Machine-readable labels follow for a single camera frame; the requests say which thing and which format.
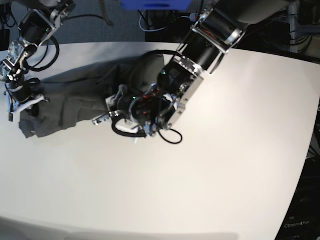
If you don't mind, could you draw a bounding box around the grey T-shirt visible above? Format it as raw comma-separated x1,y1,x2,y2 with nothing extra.
19,54,165,138

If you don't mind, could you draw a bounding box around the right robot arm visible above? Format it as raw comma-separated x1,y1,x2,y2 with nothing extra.
0,0,76,103

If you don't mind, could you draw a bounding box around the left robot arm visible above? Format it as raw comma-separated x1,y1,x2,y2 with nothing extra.
109,0,290,138

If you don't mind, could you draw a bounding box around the blue plastic box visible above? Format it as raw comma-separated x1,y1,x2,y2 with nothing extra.
120,0,192,11

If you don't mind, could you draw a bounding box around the black OpenArm case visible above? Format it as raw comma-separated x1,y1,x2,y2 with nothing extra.
276,157,320,240

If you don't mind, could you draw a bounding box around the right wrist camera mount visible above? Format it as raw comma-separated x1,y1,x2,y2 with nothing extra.
92,84,140,144

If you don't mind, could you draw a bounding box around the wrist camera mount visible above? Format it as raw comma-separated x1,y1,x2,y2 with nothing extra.
92,84,140,144
5,91,50,123

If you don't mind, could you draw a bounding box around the white cable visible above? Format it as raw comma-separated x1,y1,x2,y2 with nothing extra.
139,9,168,32

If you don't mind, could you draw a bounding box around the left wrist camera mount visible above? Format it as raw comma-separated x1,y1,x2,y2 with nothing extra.
5,91,50,123

